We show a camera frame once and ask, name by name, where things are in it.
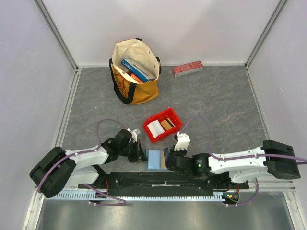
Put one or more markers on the white cards stack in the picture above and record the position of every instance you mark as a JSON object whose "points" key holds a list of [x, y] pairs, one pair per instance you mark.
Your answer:
{"points": [[155, 128]]}

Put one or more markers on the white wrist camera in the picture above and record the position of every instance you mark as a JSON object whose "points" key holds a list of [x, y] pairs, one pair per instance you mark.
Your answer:
{"points": [[183, 141], [134, 134]]}

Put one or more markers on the gold brown credit card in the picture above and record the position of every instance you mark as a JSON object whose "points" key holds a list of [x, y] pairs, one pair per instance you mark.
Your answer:
{"points": [[162, 161]]}

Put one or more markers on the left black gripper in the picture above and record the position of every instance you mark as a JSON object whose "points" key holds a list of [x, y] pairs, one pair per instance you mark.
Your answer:
{"points": [[135, 157]]}

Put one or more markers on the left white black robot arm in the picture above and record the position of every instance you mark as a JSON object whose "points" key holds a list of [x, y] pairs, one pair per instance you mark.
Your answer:
{"points": [[61, 169]]}

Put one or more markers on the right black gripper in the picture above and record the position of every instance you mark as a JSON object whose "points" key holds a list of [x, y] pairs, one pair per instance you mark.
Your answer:
{"points": [[168, 156]]}

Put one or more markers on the yellow canvas tote bag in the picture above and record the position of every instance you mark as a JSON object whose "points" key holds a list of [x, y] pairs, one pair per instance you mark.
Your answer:
{"points": [[126, 88]]}

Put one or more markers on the red plastic bin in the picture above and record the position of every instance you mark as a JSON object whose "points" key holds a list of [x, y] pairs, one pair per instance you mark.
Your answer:
{"points": [[167, 113]]}

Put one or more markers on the blue book in bag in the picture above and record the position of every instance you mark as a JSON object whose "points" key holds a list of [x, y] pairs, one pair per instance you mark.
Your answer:
{"points": [[137, 69]]}

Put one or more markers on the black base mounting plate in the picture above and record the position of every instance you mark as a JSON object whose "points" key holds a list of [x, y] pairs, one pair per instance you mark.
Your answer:
{"points": [[121, 180]]}

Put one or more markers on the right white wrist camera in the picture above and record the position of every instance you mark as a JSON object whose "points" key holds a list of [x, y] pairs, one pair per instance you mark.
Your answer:
{"points": [[183, 141]]}

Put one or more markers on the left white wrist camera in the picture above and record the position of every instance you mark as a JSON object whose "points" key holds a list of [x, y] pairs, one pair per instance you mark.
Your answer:
{"points": [[134, 134]]}

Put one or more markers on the grey slotted cable duct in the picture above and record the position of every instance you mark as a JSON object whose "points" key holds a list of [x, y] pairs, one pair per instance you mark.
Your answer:
{"points": [[94, 196]]}

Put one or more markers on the orange book in bag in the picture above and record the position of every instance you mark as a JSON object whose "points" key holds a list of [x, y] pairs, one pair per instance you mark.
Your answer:
{"points": [[136, 78]]}

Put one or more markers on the red rectangular carton box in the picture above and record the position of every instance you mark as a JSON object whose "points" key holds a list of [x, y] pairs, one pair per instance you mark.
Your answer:
{"points": [[188, 68]]}

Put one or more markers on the brown striped card in bin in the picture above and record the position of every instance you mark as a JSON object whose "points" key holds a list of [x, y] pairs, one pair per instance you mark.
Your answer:
{"points": [[167, 124]]}

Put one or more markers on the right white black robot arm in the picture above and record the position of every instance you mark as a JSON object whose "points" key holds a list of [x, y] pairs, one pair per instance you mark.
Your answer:
{"points": [[271, 159]]}

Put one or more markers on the blue leather card holder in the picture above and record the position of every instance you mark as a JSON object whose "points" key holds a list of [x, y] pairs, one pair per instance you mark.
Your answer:
{"points": [[154, 157]]}

